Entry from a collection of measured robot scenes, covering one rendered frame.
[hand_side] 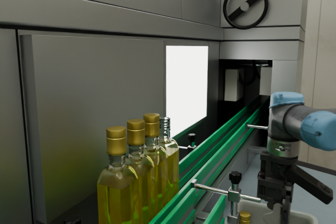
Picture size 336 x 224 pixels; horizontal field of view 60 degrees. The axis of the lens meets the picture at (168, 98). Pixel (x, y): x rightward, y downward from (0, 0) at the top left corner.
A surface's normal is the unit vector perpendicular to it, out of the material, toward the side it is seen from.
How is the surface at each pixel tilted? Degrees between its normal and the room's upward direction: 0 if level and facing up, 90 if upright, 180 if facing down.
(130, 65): 90
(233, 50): 90
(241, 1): 90
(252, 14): 90
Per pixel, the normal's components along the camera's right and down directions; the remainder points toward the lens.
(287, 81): -0.45, 0.15
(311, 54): -0.72, 0.12
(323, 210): 0.00, -0.99
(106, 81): 0.89, 0.07
